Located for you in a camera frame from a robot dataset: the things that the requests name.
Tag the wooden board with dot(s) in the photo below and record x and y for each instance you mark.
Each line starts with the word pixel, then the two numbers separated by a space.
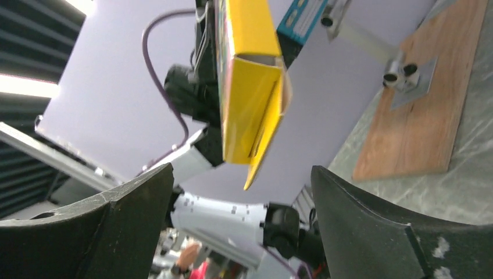
pixel 418 138

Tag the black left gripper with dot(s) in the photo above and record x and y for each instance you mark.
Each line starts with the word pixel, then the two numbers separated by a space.
pixel 194 91

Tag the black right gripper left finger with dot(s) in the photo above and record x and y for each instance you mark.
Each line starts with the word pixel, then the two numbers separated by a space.
pixel 113 234

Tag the yellow crayon box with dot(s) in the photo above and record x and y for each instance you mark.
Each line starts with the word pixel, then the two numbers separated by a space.
pixel 254 88

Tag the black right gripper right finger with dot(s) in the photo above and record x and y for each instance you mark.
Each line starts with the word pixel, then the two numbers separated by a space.
pixel 365 236

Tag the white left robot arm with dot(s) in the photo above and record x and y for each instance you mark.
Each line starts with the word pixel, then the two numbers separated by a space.
pixel 234 230

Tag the metal post bracket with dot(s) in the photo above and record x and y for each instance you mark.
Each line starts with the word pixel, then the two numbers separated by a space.
pixel 409 81

